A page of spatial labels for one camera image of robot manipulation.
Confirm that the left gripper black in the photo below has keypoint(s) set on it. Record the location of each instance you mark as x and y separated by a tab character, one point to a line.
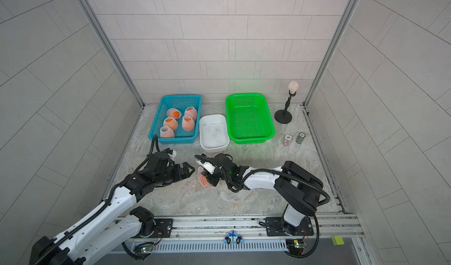
185	173

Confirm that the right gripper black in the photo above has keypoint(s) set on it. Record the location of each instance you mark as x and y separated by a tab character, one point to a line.
211	178

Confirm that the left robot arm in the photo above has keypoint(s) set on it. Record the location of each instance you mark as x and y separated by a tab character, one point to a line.
117	218

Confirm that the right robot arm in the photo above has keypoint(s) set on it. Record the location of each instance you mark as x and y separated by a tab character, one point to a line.
302	190

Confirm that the white plastic tub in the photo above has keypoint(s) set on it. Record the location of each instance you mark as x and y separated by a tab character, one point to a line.
213	133

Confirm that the netted orange front corner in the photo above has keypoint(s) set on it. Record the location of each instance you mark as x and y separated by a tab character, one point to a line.
166	132

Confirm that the green plastic basket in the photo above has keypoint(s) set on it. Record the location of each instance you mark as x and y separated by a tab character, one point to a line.
249	120

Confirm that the teal plastic basket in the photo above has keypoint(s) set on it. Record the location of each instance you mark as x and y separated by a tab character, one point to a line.
181	102

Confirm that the toy car sticker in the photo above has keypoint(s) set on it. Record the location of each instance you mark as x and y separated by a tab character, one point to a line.
233	237

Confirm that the left circuit board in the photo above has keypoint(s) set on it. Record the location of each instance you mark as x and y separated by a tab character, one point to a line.
144	248

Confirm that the circuit board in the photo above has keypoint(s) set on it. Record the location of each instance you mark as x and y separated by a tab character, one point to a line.
296	247
144	248

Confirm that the black stand with bulb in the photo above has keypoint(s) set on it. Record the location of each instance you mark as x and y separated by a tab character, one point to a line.
284	116

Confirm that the right circuit board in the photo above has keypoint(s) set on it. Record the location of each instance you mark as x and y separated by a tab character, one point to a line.
296	247

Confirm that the green sticky note block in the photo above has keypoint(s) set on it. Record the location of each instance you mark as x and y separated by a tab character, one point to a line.
338	240

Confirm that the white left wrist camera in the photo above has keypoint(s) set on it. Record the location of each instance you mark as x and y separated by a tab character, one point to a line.
171	153

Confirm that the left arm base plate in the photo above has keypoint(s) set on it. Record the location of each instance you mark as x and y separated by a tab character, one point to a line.
160	227

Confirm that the aluminium front rail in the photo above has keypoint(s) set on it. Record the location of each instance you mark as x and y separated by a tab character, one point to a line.
216	227

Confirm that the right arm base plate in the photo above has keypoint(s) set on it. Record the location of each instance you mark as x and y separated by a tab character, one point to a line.
277	226

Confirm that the aluminium corner post left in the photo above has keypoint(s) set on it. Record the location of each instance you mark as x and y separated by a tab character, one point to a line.
108	46

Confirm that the aluminium corner post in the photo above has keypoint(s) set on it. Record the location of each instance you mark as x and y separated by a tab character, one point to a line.
108	46
344	21

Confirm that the aluminium corner post right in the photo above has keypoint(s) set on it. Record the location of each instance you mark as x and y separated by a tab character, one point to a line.
344	21

